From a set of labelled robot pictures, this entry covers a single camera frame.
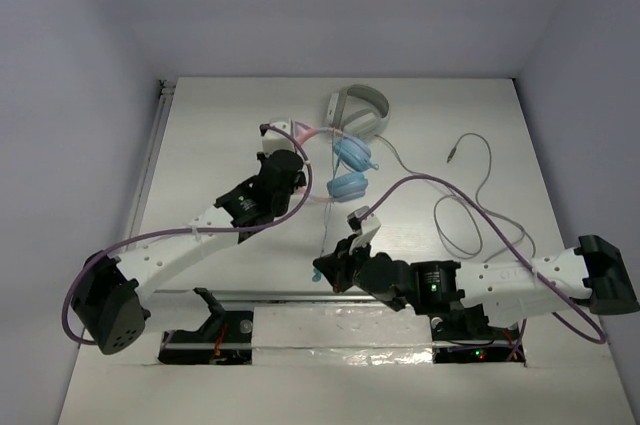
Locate pink blue cat-ear headphones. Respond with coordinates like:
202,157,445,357
293,121,379,204

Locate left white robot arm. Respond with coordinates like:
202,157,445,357
64,150,306,355

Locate white grey headphones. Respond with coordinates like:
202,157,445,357
324,84,390,142

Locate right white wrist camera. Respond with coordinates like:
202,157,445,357
347,206,381,254

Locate grey headphone cable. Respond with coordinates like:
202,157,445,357
374,132,539,262

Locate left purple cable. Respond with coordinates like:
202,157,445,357
60,127,315,346

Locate purple cable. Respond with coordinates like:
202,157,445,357
362,174,607,345
60,127,315,346

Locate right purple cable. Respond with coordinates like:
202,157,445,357
362,174,607,345

